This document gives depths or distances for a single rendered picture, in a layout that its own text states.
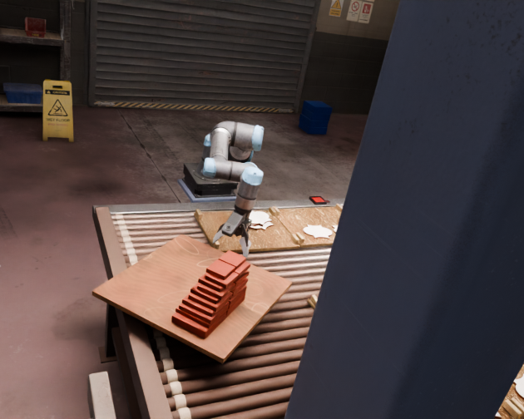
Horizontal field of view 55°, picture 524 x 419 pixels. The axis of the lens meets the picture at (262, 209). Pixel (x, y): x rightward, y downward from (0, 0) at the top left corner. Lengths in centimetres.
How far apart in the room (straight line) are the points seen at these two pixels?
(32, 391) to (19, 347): 33
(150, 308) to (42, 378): 134
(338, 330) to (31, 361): 274
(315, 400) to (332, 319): 7
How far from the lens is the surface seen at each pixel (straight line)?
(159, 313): 166
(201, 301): 157
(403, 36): 29
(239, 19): 728
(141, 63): 695
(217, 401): 161
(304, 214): 266
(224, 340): 159
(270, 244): 231
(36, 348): 309
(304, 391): 40
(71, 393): 284
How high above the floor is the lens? 209
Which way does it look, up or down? 26 degrees down
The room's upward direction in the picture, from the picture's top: 11 degrees clockwise
